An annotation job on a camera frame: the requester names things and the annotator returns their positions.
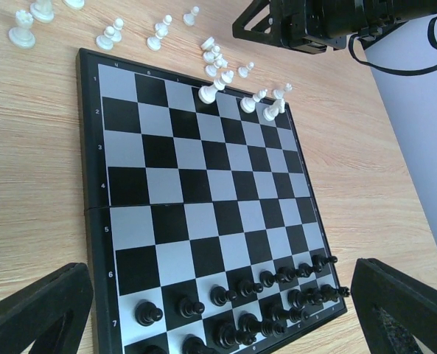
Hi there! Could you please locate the black bishop chess piece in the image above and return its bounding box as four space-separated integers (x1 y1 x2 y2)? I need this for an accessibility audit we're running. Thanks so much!
213 321 256 349

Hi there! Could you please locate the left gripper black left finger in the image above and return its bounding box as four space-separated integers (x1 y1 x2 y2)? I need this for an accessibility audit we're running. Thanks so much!
0 263 93 353

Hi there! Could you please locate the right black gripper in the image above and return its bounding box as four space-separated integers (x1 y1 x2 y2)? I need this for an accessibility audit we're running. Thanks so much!
231 0 410 55

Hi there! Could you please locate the black pawn lower right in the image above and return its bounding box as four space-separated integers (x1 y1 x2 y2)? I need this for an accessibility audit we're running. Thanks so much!
276 266 301 283

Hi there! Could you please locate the black pawn rightmost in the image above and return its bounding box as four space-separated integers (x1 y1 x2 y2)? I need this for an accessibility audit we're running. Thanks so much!
312 254 338 272

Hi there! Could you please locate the white rook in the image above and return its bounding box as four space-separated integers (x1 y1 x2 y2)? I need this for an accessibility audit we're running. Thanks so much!
272 83 293 100

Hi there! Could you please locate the black pawn front left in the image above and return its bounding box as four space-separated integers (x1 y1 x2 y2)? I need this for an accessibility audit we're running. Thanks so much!
259 271 286 288

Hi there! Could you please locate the black and white chessboard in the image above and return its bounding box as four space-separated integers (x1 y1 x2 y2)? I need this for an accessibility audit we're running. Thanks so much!
76 49 347 353

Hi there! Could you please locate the black knight chess piece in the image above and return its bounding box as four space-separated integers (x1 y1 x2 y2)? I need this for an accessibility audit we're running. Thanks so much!
182 335 217 354

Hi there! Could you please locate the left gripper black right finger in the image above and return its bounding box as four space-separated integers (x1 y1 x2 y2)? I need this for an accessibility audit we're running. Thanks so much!
351 258 437 353

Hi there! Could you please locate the white pawn extra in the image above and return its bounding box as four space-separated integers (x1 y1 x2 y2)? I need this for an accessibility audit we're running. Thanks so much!
112 18 124 43

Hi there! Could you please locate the white queen chess piece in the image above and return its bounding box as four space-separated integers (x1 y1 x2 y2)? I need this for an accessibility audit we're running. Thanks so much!
200 37 221 61

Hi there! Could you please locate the black pawn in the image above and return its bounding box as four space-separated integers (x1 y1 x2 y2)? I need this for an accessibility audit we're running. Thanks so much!
178 297 205 318
134 301 164 327
296 263 322 278
237 279 264 298
312 254 338 272
276 266 301 283
259 271 286 288
210 286 237 307

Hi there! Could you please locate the white chess piece cluster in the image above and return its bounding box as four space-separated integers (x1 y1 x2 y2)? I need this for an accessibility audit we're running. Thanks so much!
240 88 268 114

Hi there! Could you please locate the black queen chess piece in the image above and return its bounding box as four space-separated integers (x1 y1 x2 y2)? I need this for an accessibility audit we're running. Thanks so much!
238 313 287 338

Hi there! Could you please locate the white king chess piece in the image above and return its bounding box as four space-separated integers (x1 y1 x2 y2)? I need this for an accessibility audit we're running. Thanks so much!
198 70 234 104

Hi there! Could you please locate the black chess piece right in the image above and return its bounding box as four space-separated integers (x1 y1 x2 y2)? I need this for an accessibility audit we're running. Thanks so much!
320 284 350 302

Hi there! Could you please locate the black pawn middle right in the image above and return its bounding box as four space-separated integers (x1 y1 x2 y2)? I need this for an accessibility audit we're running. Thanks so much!
296 263 322 278

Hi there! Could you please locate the black king chess piece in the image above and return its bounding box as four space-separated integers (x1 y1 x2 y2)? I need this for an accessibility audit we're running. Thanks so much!
266 303 310 323

